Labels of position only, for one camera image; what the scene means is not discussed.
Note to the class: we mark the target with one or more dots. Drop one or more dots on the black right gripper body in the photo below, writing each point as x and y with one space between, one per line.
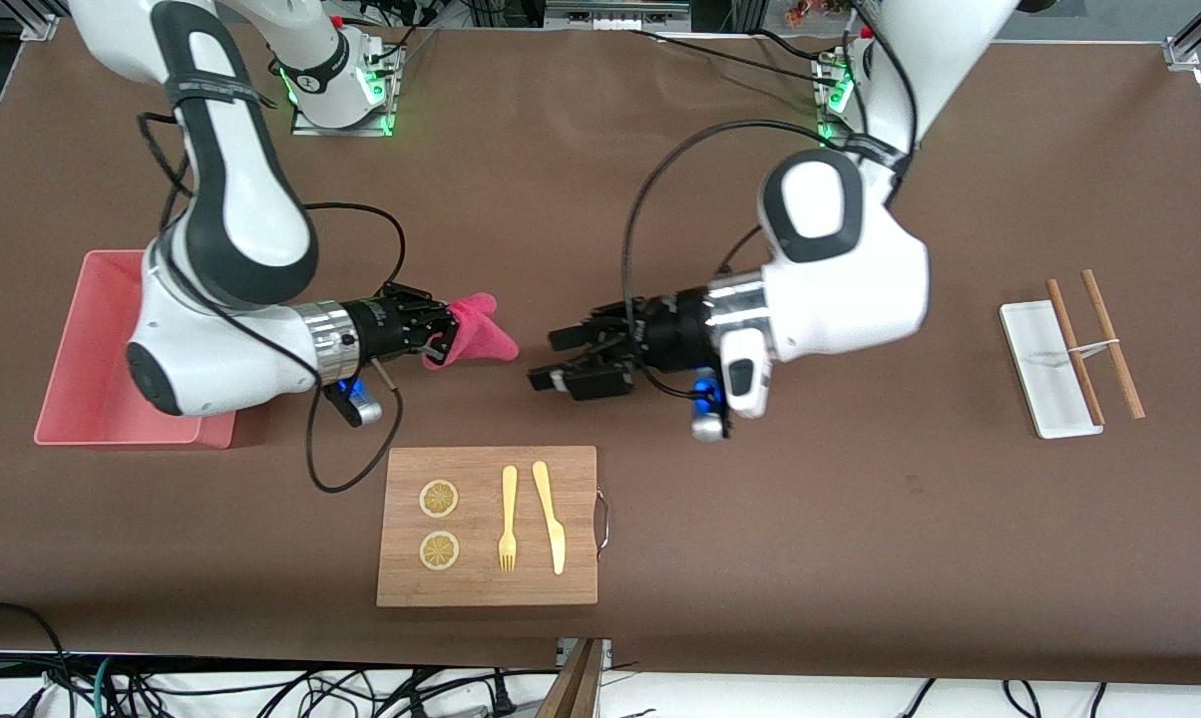
383 327

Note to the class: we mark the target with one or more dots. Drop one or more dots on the wooden plank piece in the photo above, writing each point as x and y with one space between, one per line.
573 688

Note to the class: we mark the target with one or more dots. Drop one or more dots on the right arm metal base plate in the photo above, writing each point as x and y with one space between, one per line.
361 128

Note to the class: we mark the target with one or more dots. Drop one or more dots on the white rack base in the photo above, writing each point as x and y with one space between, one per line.
1034 359

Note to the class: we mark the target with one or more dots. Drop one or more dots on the white band on rods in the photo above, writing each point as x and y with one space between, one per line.
1094 346

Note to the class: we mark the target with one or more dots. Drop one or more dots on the lemon slice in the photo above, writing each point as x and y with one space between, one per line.
439 499
439 550

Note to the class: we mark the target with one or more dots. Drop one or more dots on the pink plastic bin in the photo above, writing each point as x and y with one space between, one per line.
92 399

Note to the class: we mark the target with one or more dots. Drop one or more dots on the brown wooden rod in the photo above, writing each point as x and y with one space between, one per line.
1109 334
1074 349

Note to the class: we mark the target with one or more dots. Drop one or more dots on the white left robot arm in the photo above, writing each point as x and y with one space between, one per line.
860 269

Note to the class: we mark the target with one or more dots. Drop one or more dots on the yellow plastic knife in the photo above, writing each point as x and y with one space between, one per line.
551 519

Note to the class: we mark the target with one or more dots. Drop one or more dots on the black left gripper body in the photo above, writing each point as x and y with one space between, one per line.
672 332

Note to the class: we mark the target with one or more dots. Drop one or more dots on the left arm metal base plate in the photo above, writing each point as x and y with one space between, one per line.
832 130

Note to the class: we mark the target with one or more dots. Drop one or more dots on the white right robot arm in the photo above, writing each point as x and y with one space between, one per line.
231 170

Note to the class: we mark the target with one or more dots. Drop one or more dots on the yellow plastic fork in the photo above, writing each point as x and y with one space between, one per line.
509 499

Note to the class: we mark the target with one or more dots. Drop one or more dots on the pink and grey cloth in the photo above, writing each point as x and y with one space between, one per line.
481 334

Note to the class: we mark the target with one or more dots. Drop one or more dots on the grey power strip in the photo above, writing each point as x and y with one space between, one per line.
615 15

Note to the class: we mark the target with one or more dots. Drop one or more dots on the wooden cutting board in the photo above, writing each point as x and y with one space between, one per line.
481 588

